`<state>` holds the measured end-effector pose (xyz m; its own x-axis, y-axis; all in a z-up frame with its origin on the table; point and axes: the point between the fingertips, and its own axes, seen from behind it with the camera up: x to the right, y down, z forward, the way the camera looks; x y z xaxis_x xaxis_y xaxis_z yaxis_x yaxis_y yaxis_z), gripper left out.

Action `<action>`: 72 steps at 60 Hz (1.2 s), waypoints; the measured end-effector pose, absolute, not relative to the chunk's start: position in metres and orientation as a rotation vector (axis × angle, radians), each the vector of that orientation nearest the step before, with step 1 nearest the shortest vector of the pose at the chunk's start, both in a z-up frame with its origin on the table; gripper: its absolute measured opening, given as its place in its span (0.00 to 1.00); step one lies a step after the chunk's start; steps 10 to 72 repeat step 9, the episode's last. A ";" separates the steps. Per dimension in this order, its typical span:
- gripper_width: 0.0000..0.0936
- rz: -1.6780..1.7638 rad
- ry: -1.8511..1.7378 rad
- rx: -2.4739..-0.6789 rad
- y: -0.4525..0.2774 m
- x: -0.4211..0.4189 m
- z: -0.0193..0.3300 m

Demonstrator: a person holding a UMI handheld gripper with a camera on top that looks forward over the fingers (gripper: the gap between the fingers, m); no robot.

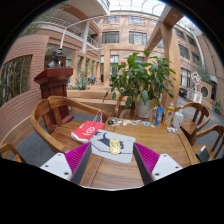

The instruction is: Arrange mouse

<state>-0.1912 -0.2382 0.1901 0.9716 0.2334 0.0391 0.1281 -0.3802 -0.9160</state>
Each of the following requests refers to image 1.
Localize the blue squeeze tube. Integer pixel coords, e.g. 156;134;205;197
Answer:
154;106;165;127

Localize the white outdoor sculpture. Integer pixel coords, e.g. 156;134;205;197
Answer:
190;71;203;93

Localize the spiky agave plant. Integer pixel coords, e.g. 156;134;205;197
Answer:
68;76;91;91

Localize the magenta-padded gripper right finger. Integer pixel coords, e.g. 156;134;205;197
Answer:
132;142;184;186

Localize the yellow computer mouse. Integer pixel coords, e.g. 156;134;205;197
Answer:
109;138;122;155

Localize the red wooden pedestal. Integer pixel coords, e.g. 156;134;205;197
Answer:
33;67;75;134

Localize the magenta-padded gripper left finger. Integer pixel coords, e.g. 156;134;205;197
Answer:
39;142;93;186

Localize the green plant in white pot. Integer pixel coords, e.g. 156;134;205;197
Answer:
102;49;177;119

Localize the yellow detergent bottle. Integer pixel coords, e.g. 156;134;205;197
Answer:
162;100;176;128

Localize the red paper bag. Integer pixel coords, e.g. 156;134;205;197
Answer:
70;110;106;144

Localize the dark bust statue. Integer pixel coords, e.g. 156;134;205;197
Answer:
46;48;64;69

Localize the white pump bottle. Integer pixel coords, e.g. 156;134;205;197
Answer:
171;106;185;129

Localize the dark flat item on chair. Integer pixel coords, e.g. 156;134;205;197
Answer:
195;145;211;163

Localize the grey mouse pad, dark print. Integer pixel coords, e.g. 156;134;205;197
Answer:
89;129;137;164

